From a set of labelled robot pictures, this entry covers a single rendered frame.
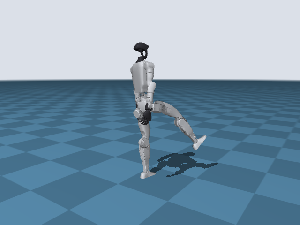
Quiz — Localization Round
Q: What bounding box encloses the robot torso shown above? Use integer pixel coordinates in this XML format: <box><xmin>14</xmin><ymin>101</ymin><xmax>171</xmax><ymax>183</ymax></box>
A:
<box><xmin>132</xmin><ymin>59</ymin><xmax>153</xmax><ymax>114</ymax></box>

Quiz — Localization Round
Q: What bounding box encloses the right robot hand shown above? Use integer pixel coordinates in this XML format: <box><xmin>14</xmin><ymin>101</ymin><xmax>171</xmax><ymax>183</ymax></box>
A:
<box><xmin>140</xmin><ymin>103</ymin><xmax>152</xmax><ymax>125</ymax></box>

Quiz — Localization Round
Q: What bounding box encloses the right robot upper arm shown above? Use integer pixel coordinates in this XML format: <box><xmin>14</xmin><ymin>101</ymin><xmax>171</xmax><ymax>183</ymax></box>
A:
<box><xmin>144</xmin><ymin>62</ymin><xmax>155</xmax><ymax>87</ymax></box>

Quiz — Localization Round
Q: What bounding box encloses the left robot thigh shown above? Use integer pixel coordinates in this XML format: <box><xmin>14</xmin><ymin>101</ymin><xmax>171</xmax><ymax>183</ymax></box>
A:
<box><xmin>133</xmin><ymin>108</ymin><xmax>150</xmax><ymax>148</ymax></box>

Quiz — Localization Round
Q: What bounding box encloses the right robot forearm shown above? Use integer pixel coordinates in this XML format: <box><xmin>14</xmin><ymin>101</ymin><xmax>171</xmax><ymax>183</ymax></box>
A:
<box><xmin>146</xmin><ymin>82</ymin><xmax>156</xmax><ymax>109</ymax></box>

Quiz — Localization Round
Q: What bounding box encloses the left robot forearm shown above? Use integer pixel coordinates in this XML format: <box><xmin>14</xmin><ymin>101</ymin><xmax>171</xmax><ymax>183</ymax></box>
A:
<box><xmin>134</xmin><ymin>90</ymin><xmax>141</xmax><ymax>104</ymax></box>

